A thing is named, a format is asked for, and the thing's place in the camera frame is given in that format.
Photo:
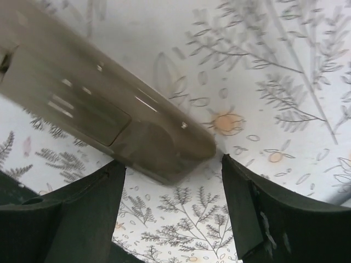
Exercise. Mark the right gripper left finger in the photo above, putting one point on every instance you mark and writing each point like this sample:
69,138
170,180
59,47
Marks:
72,224

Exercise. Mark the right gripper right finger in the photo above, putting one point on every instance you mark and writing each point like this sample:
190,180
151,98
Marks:
273,224

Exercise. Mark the white remote control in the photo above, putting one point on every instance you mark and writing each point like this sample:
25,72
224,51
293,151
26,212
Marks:
59,76

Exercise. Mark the floral table mat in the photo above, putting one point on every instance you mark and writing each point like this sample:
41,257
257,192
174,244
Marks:
280,112

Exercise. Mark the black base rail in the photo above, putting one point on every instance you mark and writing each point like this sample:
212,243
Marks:
13,192

